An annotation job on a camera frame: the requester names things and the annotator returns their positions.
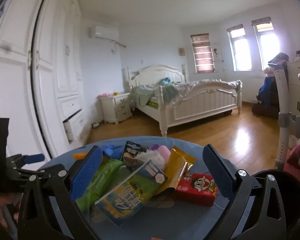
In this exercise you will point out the white nightstand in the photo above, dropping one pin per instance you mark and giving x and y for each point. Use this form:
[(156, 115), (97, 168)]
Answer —
[(115, 107)]

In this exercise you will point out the white air conditioner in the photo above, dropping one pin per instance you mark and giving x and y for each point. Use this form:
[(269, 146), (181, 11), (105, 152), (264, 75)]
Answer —
[(105, 32)]

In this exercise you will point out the gold snack packet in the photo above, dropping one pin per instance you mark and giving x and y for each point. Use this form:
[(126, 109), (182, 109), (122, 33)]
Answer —
[(177, 167)]

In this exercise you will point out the black snack packet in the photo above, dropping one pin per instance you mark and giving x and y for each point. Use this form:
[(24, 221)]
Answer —
[(132, 152)]

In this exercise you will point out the blue green snack box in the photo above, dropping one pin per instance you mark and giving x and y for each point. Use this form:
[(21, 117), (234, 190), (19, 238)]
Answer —
[(130, 192)]

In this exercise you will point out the window with red blind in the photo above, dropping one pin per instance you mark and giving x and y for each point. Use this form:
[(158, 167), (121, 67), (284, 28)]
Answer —
[(202, 55)]

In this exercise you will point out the pile of dark clothes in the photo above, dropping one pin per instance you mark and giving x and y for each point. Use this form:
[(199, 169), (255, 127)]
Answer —
[(270, 92)]

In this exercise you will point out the orange wrapper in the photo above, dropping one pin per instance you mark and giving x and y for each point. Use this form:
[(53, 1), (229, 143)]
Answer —
[(80, 155)]

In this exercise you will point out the blue plastic bag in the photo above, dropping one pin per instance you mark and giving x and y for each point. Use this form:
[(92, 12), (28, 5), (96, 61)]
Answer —
[(112, 151)]

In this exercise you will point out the pink soft roll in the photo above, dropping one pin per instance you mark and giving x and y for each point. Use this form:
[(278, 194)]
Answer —
[(164, 152)]

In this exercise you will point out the pale quilt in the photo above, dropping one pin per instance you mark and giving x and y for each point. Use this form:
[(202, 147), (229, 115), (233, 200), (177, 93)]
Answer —
[(202, 83)]

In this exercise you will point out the white dresser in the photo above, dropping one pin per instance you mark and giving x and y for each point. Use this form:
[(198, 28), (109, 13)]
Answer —
[(297, 92)]

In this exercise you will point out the green blanket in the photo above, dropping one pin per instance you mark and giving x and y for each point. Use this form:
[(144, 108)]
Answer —
[(145, 92)]

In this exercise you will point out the bright window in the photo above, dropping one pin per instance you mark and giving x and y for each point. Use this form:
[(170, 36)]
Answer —
[(241, 52), (267, 47)]

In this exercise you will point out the teal plush toy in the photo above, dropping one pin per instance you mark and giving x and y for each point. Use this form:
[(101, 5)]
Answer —
[(165, 80)]

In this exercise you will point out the white wardrobe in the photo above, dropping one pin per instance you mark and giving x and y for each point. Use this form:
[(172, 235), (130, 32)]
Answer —
[(12, 92)]

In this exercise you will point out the round blue table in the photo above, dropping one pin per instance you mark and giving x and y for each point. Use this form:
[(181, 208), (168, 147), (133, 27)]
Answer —
[(165, 220)]

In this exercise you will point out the pink plush toy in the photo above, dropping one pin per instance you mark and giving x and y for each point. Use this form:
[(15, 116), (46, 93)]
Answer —
[(103, 95)]

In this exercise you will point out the green wet wipe packet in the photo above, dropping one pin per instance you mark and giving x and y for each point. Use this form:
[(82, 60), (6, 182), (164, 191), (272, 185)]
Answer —
[(100, 180)]

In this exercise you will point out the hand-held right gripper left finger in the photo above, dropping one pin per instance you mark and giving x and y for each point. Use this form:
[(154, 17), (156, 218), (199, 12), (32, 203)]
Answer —
[(86, 172)]

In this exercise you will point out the power strip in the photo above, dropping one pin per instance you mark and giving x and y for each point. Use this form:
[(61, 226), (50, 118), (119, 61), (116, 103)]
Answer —
[(96, 125)]

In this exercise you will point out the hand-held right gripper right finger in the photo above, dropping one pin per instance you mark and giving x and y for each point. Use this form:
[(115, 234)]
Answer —
[(218, 172)]

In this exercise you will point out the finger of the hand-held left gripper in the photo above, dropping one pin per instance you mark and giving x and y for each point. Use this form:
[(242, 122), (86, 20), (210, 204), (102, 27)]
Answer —
[(35, 158), (45, 172)]

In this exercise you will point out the red candy box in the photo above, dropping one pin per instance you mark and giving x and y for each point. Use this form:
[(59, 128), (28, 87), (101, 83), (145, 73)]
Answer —
[(195, 190)]

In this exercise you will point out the white bed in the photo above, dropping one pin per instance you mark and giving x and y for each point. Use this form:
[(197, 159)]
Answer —
[(202, 102)]

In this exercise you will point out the black hoop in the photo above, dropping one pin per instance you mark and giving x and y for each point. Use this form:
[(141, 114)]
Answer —
[(32, 55)]

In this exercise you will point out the small wall picture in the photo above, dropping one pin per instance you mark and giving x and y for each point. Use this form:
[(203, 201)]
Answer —
[(181, 51)]

